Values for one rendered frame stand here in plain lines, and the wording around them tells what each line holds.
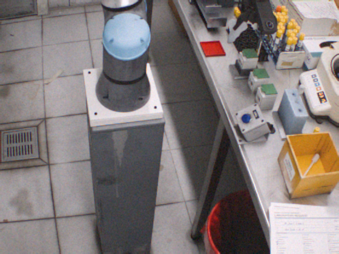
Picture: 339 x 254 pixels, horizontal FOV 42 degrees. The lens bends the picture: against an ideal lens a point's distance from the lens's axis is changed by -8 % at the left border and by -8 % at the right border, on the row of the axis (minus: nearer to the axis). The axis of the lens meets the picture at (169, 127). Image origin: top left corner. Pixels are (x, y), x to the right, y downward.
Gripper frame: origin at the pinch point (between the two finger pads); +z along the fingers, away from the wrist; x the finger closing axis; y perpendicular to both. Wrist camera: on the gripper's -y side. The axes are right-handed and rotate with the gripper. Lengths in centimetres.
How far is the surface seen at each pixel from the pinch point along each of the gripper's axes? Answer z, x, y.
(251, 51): 3.8, -0.8, 0.6
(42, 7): 93, 62, 165
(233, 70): 10.5, 4.0, 0.0
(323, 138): 4.4, -8.9, -34.6
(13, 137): 103, 84, 65
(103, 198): 47, 47, -14
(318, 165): 11.1, -8.0, -38.4
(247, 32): 9.6, -7.0, 16.4
